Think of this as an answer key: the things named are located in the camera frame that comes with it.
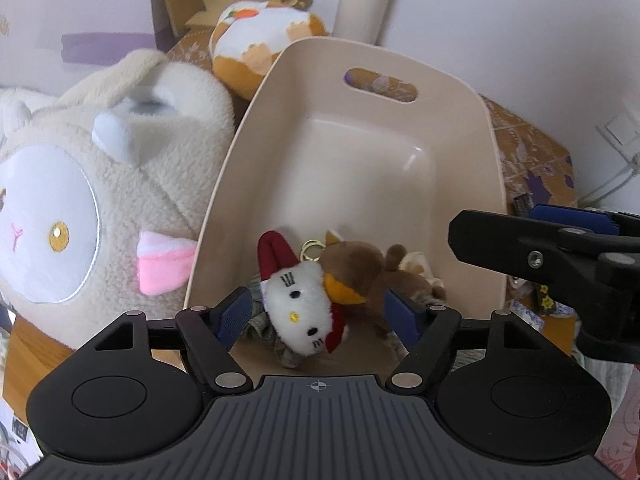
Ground lilac panel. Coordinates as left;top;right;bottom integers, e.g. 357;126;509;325
0;0;171;92

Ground dark star-printed packet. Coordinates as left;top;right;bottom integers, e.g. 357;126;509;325
536;286;576;318

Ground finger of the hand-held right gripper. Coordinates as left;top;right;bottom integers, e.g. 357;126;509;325
447;209;640;307
528;203;640;239

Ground brown plush toy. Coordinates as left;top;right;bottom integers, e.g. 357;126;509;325
319;230;447;342

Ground white and blue packet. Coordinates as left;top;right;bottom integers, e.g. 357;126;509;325
509;301;547;334

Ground white cat plush keychain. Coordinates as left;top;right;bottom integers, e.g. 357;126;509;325
235;230;347;372

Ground white printed bedding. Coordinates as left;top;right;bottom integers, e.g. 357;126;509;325
0;300;47;468

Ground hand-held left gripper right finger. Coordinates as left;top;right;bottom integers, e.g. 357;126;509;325
383;288;551;395

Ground white power cable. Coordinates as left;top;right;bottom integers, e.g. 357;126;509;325
579;152;640;207

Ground orange and white plush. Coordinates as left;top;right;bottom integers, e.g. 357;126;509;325
207;0;331;101

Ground large cream sheep plush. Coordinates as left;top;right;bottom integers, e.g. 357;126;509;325
0;49;237;357

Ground beige plastic basket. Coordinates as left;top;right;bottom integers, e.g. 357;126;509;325
182;36;511;376

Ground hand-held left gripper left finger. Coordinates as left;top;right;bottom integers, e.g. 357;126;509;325
87;288;254;395

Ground white thermos bottle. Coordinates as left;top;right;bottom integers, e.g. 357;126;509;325
332;0;402;45

